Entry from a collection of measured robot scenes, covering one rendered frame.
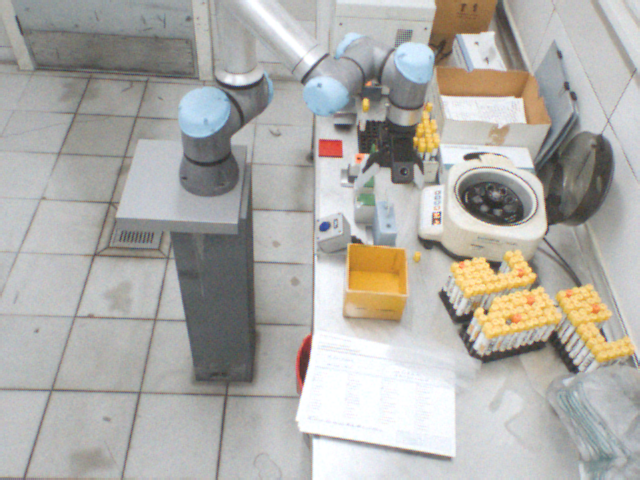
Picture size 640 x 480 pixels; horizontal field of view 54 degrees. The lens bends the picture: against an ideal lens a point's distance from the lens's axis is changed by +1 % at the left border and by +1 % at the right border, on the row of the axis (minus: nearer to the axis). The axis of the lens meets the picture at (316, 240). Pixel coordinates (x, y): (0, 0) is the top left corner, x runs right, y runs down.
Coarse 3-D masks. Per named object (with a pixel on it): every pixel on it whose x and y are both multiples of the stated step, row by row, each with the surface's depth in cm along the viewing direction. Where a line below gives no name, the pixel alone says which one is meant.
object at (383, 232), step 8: (376, 200) 147; (376, 208) 147; (384, 208) 146; (392, 208) 146; (376, 216) 147; (384, 216) 144; (392, 216) 144; (376, 224) 147; (384, 224) 142; (392, 224) 143; (368, 232) 153; (376, 232) 146; (384, 232) 141; (392, 232) 141; (368, 240) 151; (376, 240) 146; (384, 240) 143; (392, 240) 143
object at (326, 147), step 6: (324, 138) 175; (318, 144) 173; (324, 144) 174; (330, 144) 174; (336, 144) 175; (318, 150) 172; (324, 150) 173; (330, 150) 173; (336, 150) 173; (342, 150) 172; (318, 156) 171; (324, 156) 171; (330, 156) 171; (336, 156) 171; (342, 156) 171
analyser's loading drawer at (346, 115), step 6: (354, 96) 182; (348, 102) 179; (354, 102) 179; (342, 108) 179; (348, 108) 179; (354, 108) 180; (336, 114) 175; (342, 114) 175; (348, 114) 175; (354, 114) 175; (336, 120) 177; (342, 120) 177; (348, 120) 177; (354, 120) 177
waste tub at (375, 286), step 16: (352, 256) 141; (368, 256) 141; (384, 256) 140; (400, 256) 140; (352, 272) 144; (368, 272) 145; (384, 272) 145; (400, 272) 141; (352, 288) 141; (368, 288) 142; (384, 288) 142; (400, 288) 139; (352, 304) 133; (368, 304) 133; (384, 304) 133; (400, 304) 132; (400, 320) 137
